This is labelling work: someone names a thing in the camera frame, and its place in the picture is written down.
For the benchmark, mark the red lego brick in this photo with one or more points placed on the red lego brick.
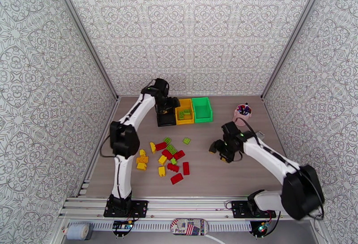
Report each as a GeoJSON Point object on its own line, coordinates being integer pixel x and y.
{"type": "Point", "coordinates": [186, 168]}
{"type": "Point", "coordinates": [167, 154]}
{"type": "Point", "coordinates": [160, 146]}
{"type": "Point", "coordinates": [173, 167]}
{"type": "Point", "coordinates": [179, 155]}
{"type": "Point", "coordinates": [176, 178]}

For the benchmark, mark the yellow lego brick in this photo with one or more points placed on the yellow lego brick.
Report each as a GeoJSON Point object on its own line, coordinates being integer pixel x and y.
{"type": "Point", "coordinates": [142, 159]}
{"type": "Point", "coordinates": [142, 152]}
{"type": "Point", "coordinates": [141, 166]}
{"type": "Point", "coordinates": [161, 171]}
{"type": "Point", "coordinates": [152, 147]}
{"type": "Point", "coordinates": [162, 160]}

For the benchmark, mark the large green lego brick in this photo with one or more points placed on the large green lego brick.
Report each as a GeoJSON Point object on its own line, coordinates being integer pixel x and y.
{"type": "Point", "coordinates": [171, 149]}

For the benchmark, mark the small green lego brick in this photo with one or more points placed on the small green lego brick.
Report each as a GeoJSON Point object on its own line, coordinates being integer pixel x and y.
{"type": "Point", "coordinates": [173, 161]}

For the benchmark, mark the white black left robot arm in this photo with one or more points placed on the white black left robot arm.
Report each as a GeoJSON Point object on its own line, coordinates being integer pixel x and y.
{"type": "Point", "coordinates": [123, 173]}

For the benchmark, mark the black plastic bin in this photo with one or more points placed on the black plastic bin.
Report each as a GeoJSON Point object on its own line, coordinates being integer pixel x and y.
{"type": "Point", "coordinates": [166, 122]}

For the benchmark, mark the yellow plastic bin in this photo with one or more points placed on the yellow plastic bin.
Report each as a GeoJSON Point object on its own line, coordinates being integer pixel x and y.
{"type": "Point", "coordinates": [184, 121]}

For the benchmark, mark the pink cup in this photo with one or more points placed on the pink cup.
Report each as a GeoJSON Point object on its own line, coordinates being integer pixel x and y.
{"type": "Point", "coordinates": [241, 120]}

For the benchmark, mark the small grey metal clip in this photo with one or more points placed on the small grey metal clip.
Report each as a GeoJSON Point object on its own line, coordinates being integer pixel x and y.
{"type": "Point", "coordinates": [260, 133]}

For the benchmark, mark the green plastic bin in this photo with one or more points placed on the green plastic bin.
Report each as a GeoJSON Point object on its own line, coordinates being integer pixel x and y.
{"type": "Point", "coordinates": [202, 119]}

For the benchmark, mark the flag print pencil case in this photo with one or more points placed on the flag print pencil case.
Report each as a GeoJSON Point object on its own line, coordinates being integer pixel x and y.
{"type": "Point", "coordinates": [188, 227]}

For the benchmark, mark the circuit board with green light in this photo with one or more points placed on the circuit board with green light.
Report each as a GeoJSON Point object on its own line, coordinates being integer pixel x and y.
{"type": "Point", "coordinates": [263, 228]}

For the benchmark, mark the small circuit board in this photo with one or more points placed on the small circuit board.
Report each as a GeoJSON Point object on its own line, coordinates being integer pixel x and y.
{"type": "Point", "coordinates": [121, 226]}

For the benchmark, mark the grey tape roll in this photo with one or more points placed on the grey tape roll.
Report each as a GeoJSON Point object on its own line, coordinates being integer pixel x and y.
{"type": "Point", "coordinates": [77, 232]}

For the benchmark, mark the aluminium side rail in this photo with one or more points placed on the aluminium side rail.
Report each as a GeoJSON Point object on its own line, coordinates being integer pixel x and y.
{"type": "Point", "coordinates": [271, 117]}
{"type": "Point", "coordinates": [85, 187]}

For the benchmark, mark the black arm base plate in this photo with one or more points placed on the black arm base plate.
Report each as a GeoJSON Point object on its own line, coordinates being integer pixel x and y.
{"type": "Point", "coordinates": [237, 209]}
{"type": "Point", "coordinates": [139, 208]}

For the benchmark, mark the aluminium front rail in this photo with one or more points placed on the aluminium front rail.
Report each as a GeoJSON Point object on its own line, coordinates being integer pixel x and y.
{"type": "Point", "coordinates": [190, 207]}

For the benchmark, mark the aluminium frame post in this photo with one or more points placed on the aluminium frame post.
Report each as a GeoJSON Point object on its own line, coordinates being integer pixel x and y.
{"type": "Point", "coordinates": [294, 36]}
{"type": "Point", "coordinates": [86, 36]}

